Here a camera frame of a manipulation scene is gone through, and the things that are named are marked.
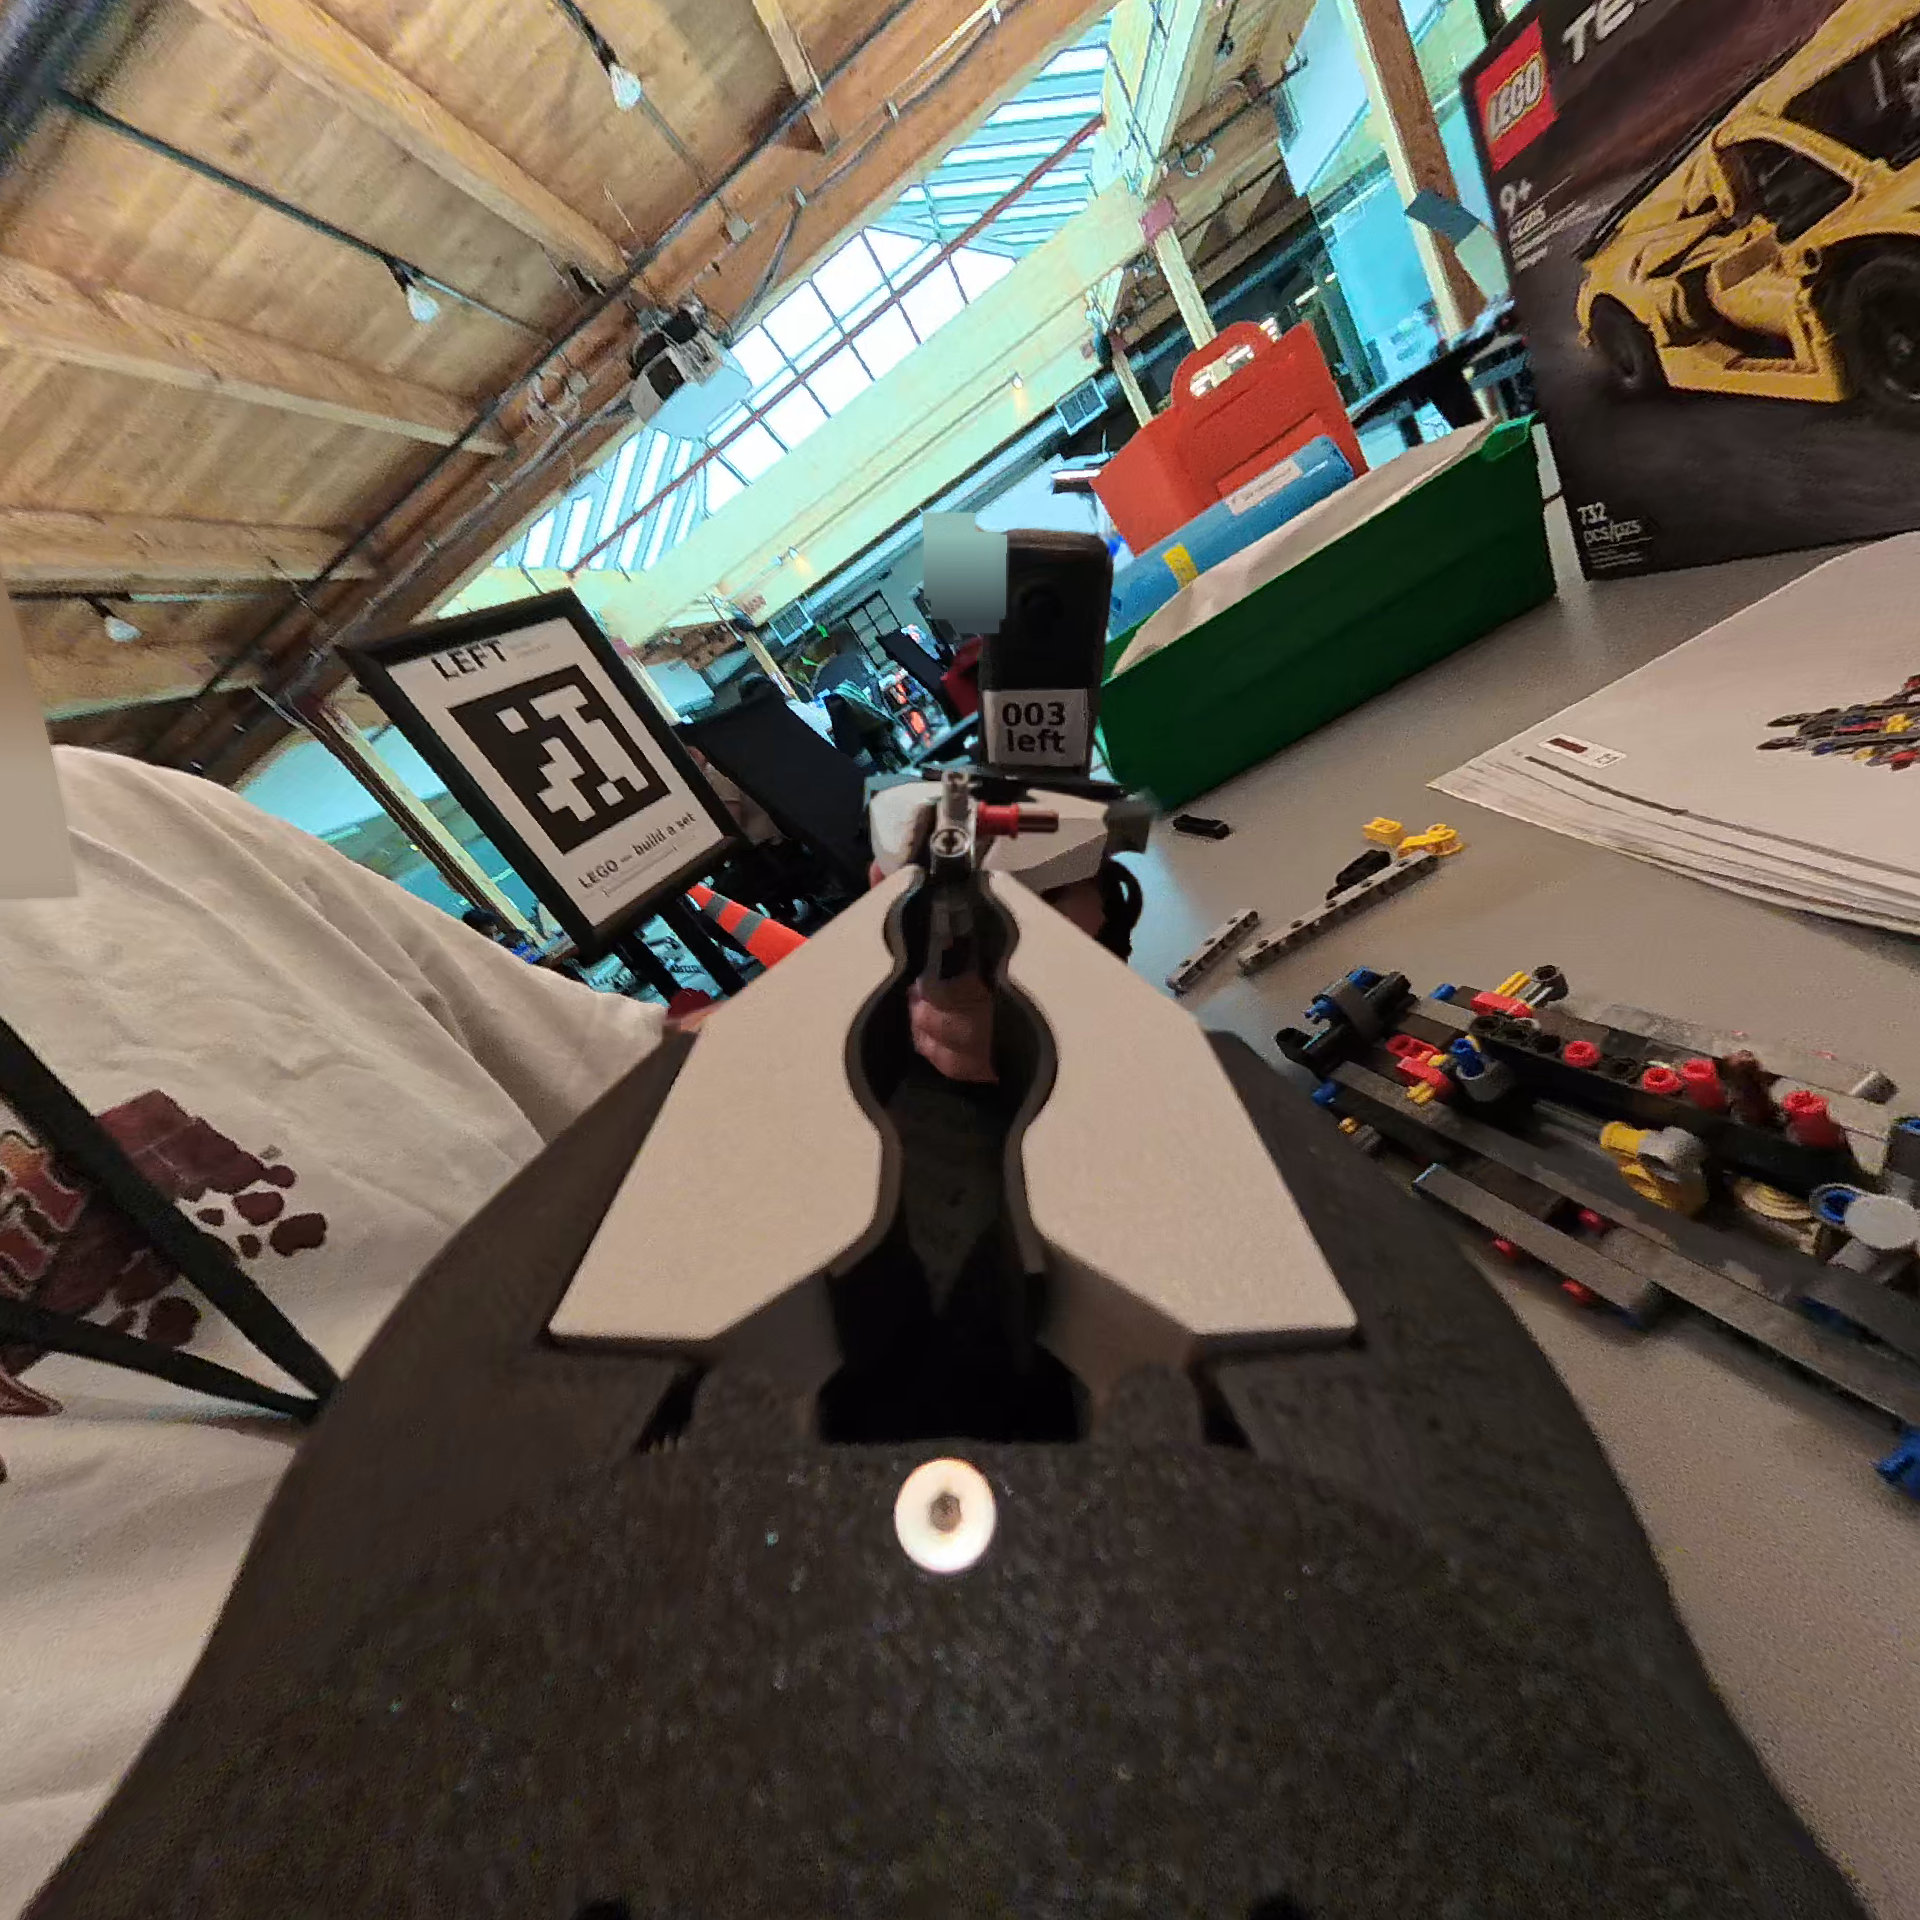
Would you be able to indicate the open instruction booklet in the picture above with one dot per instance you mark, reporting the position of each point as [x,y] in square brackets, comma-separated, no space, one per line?
[1723,751]

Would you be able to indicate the green plastic bin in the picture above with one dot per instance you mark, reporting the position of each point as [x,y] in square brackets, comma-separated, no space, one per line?
[1348,661]

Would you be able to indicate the person's left hand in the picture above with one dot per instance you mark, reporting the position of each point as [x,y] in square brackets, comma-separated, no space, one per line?
[953,1035]

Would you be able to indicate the yellow lego connector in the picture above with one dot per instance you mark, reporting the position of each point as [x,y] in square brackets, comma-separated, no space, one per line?
[1417,838]

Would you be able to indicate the long grey lego beam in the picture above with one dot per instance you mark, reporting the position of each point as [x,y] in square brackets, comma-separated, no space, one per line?
[1335,914]

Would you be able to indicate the short grey lego beam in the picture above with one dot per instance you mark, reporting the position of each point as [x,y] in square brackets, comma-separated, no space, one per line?
[1211,952]

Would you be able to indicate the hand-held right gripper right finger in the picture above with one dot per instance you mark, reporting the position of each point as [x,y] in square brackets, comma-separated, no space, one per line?
[1185,1200]

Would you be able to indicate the black framed marker sign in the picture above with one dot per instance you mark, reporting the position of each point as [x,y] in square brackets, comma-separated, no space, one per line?
[555,751]

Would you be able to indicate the orange traffic cone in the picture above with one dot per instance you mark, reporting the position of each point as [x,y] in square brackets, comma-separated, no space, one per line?
[751,927]

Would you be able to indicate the black lego axle grey bush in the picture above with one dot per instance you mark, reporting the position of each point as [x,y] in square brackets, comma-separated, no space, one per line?
[949,902]

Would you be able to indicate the black office chair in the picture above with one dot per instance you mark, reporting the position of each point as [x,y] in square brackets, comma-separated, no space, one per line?
[779,781]

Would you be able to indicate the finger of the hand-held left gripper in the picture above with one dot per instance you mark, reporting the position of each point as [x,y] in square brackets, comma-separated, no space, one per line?
[1073,849]
[901,833]

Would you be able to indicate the black lego piece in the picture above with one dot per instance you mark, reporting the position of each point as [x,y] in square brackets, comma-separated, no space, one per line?
[1357,870]

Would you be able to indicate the ceiling mounted device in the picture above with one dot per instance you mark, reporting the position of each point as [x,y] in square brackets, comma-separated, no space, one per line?
[682,368]

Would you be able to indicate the grey lego chassis assembly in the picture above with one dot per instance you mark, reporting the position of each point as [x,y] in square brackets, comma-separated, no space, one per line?
[1621,1141]

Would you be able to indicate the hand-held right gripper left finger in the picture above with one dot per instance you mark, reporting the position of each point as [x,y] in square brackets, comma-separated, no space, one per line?
[720,1200]

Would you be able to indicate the blue roll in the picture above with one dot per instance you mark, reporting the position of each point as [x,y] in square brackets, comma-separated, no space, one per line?
[1185,562]

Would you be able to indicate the hanging light bulb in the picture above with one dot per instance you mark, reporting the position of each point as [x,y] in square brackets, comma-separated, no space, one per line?
[116,622]
[623,82]
[420,299]

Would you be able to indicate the lego set box yellow car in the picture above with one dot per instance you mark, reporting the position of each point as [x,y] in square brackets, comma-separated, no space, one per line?
[1723,299]

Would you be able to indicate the wall air vent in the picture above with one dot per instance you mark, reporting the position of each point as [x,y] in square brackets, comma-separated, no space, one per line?
[1084,407]

